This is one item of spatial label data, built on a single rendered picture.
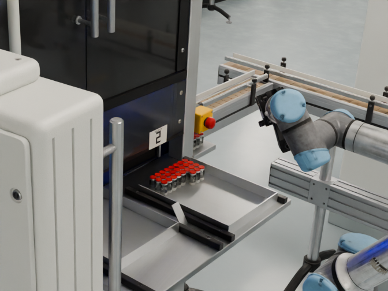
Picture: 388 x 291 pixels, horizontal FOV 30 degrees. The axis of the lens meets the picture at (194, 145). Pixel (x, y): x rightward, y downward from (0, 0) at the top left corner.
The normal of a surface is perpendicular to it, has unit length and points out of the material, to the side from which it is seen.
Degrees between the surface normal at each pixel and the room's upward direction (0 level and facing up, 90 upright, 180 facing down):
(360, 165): 90
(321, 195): 90
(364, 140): 65
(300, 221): 0
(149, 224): 0
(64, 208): 90
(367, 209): 90
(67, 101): 0
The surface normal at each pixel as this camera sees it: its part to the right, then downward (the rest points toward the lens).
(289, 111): 0.02, -0.01
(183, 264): 0.06, -0.90
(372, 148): -0.61, 0.24
